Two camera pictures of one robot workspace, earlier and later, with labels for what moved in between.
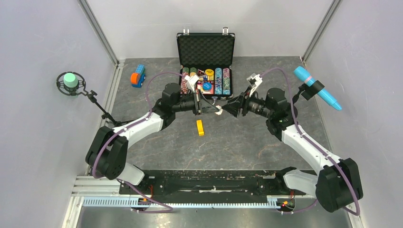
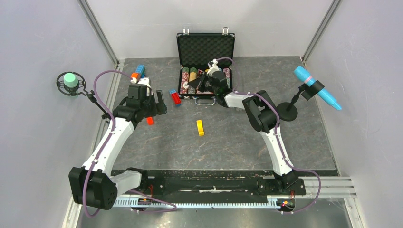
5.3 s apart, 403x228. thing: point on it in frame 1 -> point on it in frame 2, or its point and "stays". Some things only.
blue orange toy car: (137, 78) stays
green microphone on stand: (73, 83) stays
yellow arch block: (200, 128) stays
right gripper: (234, 106) -> (198, 82)
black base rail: (210, 184) stays
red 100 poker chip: (221, 109) -> (186, 85)
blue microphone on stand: (312, 88) stays
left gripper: (205, 106) -> (160, 109)
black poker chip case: (209, 56) stays
